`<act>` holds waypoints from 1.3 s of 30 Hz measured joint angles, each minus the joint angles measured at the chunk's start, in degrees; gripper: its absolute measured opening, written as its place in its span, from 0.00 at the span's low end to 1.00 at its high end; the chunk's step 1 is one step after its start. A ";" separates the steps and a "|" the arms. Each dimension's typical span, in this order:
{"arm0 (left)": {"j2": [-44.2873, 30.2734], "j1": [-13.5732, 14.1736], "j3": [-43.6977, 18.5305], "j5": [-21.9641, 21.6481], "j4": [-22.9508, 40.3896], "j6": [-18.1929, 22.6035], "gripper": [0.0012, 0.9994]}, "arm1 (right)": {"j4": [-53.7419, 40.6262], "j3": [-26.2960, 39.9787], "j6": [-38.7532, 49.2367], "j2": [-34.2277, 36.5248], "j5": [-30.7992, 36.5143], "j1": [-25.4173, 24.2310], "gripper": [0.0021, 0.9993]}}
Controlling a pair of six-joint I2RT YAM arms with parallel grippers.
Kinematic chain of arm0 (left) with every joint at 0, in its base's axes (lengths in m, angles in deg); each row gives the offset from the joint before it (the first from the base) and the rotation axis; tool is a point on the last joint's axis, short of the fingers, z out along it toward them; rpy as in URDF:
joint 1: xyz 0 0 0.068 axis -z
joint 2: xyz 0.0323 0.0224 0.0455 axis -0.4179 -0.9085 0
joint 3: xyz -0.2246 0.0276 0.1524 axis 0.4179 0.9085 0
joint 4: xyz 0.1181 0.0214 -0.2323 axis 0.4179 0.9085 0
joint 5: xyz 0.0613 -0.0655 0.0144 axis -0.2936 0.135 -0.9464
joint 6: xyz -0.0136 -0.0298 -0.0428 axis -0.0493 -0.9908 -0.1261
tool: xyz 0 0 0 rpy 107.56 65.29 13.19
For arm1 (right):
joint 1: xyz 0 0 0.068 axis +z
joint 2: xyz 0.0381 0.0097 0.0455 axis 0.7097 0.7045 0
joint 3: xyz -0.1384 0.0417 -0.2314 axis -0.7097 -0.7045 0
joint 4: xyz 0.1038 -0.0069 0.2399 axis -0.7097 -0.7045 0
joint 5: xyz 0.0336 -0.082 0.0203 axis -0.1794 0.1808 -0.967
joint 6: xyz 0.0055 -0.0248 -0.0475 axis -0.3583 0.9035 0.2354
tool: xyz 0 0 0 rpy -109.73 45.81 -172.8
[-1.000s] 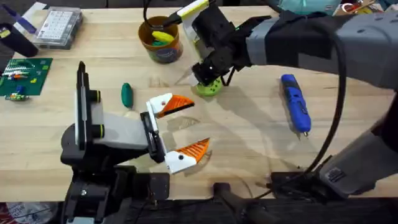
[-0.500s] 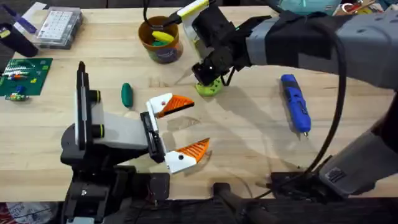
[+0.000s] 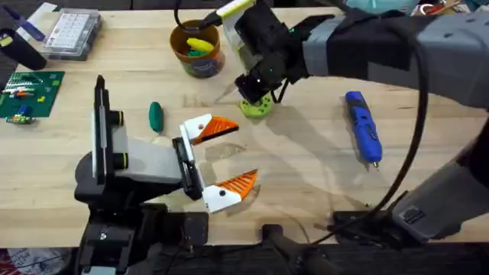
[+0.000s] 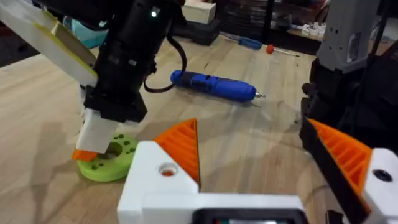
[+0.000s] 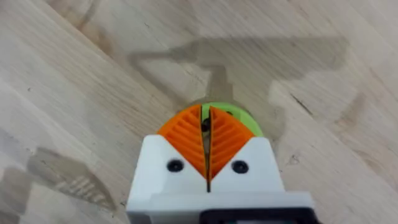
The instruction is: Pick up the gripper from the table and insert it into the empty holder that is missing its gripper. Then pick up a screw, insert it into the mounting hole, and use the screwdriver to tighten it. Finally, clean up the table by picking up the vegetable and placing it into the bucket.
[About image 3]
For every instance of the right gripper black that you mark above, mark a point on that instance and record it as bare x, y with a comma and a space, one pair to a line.
267, 46

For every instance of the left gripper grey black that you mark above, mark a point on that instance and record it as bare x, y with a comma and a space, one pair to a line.
153, 164

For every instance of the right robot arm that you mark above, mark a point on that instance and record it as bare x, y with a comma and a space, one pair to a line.
454, 46

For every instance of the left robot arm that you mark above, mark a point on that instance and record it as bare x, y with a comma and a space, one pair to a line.
114, 237

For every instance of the green toy vegetable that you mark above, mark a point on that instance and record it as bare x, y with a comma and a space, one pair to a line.
156, 117

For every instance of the blue electric screwdriver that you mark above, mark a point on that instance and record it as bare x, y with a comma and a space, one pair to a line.
363, 126

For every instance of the right wrist upright flat plate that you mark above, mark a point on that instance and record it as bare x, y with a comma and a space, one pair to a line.
237, 34

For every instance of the wrist upright flat plate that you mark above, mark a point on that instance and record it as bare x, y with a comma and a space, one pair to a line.
100, 133
237, 34

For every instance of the green disc with holes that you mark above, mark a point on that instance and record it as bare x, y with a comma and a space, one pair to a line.
260, 109

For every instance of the brown tub with toys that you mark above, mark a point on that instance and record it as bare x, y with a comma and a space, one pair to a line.
196, 53

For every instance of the left wrist upright flat plate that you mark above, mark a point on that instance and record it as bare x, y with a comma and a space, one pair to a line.
100, 133

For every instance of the teal object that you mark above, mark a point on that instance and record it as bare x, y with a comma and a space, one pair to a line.
382, 4

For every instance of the clear plastic parts box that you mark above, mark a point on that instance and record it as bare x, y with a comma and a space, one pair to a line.
70, 34

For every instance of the green board with blocks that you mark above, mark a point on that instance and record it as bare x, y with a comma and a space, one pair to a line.
28, 95

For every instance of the black cylinder tool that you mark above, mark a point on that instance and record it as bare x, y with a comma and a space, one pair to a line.
23, 51

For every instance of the white and blue flat pack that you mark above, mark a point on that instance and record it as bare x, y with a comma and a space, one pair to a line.
32, 21

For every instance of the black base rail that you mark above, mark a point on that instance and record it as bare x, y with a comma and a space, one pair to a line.
344, 259

